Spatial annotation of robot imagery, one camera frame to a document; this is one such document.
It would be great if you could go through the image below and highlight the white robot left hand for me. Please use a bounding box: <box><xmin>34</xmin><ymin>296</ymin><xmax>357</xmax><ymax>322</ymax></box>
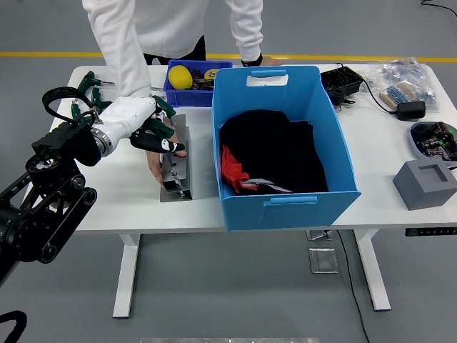
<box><xmin>96</xmin><ymin>95</ymin><xmax>186</xmax><ymax>154</ymax></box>

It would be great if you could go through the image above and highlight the person's right hand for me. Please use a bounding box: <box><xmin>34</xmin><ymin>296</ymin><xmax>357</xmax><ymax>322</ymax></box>
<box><xmin>144</xmin><ymin>149</ymin><xmax>189</xmax><ymax>185</ymax></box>

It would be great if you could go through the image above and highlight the metal tool stand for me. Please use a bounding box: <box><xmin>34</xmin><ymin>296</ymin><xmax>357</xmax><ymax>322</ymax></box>
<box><xmin>159</xmin><ymin>114</ymin><xmax>194</xmax><ymax>204</ymax></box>

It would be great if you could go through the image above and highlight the green T-handle hex key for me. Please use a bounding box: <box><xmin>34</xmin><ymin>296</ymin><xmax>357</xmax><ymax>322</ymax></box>
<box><xmin>77</xmin><ymin>70</ymin><xmax>116</xmax><ymax>94</ymax></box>
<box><xmin>70</xmin><ymin>101</ymin><xmax>94</xmax><ymax>126</ymax></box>
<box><xmin>91</xmin><ymin>87</ymin><xmax>112</xmax><ymax>111</ymax></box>
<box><xmin>152</xmin><ymin>94</ymin><xmax>176</xmax><ymax>118</ymax></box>

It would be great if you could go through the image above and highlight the light blue folding box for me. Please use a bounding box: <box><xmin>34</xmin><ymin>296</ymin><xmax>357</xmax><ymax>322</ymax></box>
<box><xmin>211</xmin><ymin>65</ymin><xmax>362</xmax><ymax>233</ymax></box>

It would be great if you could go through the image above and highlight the black wristband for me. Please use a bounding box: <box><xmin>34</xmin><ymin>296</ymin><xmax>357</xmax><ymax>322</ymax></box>
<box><xmin>241</xmin><ymin>53</ymin><xmax>264</xmax><ymax>68</ymax></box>

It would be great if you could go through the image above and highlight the dark blue plastic bin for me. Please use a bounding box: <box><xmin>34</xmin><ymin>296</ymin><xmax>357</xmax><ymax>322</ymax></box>
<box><xmin>163</xmin><ymin>59</ymin><xmax>233</xmax><ymax>108</ymax></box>

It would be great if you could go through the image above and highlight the yellow lemon-shaped ball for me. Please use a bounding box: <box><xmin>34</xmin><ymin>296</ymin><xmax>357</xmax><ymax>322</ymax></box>
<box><xmin>167</xmin><ymin>64</ymin><xmax>194</xmax><ymax>90</ymax></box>

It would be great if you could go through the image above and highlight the black plastic tray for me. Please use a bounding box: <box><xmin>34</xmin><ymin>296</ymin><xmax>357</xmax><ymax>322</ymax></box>
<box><xmin>320</xmin><ymin>66</ymin><xmax>365</xmax><ymax>106</ymax></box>

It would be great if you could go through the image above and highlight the red cloth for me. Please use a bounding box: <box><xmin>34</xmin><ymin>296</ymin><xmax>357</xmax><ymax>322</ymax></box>
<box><xmin>220</xmin><ymin>144</ymin><xmax>294</xmax><ymax>197</ymax></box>

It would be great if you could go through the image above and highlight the black cloth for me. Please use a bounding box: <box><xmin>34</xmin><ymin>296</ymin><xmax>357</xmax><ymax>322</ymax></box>
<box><xmin>218</xmin><ymin>109</ymin><xmax>329</xmax><ymax>196</ymax></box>

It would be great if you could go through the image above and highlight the person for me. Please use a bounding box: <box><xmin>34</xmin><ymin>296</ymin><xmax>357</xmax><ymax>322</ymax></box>
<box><xmin>81</xmin><ymin>0</ymin><xmax>285</xmax><ymax>185</ymax></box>

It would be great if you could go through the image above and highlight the white table leg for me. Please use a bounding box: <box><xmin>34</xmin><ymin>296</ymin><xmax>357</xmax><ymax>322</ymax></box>
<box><xmin>112</xmin><ymin>234</ymin><xmax>141</xmax><ymax>319</ymax></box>
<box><xmin>353</xmin><ymin>229</ymin><xmax>392</xmax><ymax>312</ymax></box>

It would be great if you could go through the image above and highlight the clear plastic parts bag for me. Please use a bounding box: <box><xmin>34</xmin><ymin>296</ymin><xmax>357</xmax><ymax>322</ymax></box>
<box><xmin>363</xmin><ymin>56</ymin><xmax>440</xmax><ymax>111</ymax></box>

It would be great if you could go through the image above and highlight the beige resistor strip bundle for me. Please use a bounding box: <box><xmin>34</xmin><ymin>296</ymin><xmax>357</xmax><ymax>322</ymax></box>
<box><xmin>378</xmin><ymin>81</ymin><xmax>417</xmax><ymax>111</ymax></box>

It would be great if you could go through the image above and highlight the black power adapter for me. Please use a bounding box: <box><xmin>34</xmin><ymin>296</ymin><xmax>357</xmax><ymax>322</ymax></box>
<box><xmin>396</xmin><ymin>101</ymin><xmax>427</xmax><ymax>121</ymax></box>

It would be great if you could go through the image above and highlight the light blue oval dish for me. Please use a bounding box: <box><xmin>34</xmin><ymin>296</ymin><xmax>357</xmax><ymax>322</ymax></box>
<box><xmin>408</xmin><ymin>121</ymin><xmax>457</xmax><ymax>164</ymax></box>

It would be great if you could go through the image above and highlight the electronic parts pile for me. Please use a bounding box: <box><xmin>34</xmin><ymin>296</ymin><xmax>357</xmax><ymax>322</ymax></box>
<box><xmin>411</xmin><ymin>121</ymin><xmax>457</xmax><ymax>160</ymax></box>

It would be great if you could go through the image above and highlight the metal floor plate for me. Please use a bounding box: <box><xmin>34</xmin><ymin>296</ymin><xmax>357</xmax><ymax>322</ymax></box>
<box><xmin>307</xmin><ymin>247</ymin><xmax>339</xmax><ymax>274</ymax></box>

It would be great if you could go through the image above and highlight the grey foam block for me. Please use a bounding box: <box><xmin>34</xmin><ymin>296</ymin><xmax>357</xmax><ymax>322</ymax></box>
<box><xmin>392</xmin><ymin>159</ymin><xmax>457</xmax><ymax>211</ymax></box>

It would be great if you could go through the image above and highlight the black table control panel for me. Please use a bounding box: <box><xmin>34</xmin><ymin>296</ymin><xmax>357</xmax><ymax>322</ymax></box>
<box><xmin>405</xmin><ymin>227</ymin><xmax>457</xmax><ymax>237</ymax></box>

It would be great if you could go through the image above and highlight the black adapter cord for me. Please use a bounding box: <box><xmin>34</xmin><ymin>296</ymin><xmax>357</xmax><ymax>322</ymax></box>
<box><xmin>334</xmin><ymin>62</ymin><xmax>400</xmax><ymax>115</ymax></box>

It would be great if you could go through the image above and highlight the black floor cable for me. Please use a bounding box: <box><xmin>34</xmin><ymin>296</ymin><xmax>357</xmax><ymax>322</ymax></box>
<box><xmin>419</xmin><ymin>0</ymin><xmax>457</xmax><ymax>17</ymax></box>
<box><xmin>335</xmin><ymin>230</ymin><xmax>371</xmax><ymax>343</ymax></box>

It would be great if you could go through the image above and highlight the metal floor bracket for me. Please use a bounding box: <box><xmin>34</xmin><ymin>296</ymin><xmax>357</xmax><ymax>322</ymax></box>
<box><xmin>306</xmin><ymin>229</ymin><xmax>333</xmax><ymax>241</ymax></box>

